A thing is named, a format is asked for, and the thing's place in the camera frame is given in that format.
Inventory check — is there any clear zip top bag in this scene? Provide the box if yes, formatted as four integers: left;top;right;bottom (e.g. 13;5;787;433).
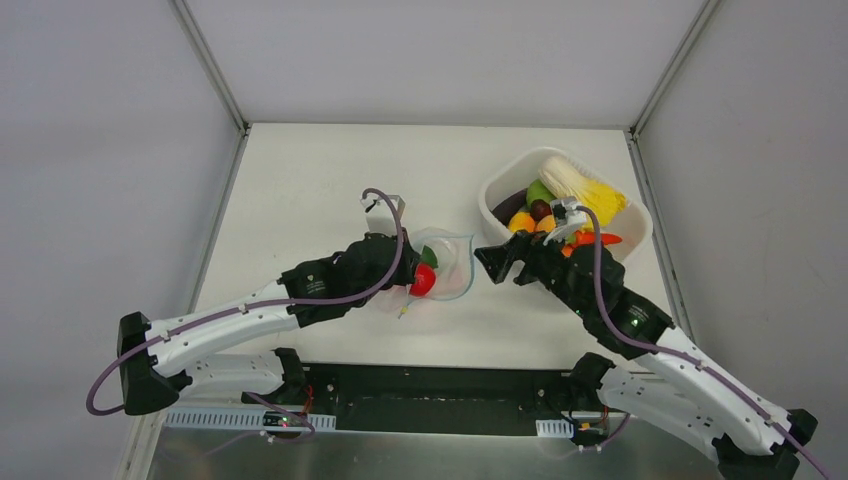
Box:
373;227;475;318

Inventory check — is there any dark green avocado toy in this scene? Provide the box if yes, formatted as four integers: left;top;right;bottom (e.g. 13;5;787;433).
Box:
420;245;439;269

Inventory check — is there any red apple toy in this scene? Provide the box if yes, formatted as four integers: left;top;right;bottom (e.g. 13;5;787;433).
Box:
408;263;437;298

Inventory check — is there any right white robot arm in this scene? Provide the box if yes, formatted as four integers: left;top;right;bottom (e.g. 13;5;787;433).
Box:
474;232;818;479

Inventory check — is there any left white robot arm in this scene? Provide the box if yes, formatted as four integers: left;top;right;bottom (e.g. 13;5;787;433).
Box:
118;233;421;416

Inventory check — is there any small orange tangerine toy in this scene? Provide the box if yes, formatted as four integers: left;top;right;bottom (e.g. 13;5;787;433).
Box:
507;211;536;233

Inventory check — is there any orange fruit toy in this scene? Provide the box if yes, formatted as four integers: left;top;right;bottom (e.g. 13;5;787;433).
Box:
535;215;557;233

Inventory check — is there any purple eggplant toy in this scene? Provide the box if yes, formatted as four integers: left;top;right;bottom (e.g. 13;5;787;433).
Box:
491;189;527;227

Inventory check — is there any dark purple plum toy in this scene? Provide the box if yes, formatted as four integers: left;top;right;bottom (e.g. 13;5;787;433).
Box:
529;199;552;223

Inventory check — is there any light green fruit toy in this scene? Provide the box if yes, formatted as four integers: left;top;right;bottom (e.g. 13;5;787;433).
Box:
525;179;556;208

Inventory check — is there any white plastic basin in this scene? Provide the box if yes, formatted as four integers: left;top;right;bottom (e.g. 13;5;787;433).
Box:
476;147;653;288

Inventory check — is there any yellow napa cabbage toy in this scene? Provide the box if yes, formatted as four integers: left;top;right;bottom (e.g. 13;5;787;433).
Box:
537;155;629;227

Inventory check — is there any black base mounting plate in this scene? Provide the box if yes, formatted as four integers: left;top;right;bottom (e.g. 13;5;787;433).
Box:
263;363;590;436

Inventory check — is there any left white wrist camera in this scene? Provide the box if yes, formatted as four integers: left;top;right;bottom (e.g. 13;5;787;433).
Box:
360;193;406;237

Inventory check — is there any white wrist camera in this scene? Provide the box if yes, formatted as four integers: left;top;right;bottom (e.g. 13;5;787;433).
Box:
543;196;589;245
360;193;406;237

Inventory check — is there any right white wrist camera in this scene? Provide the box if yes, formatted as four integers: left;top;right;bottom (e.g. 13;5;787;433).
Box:
543;196;589;245

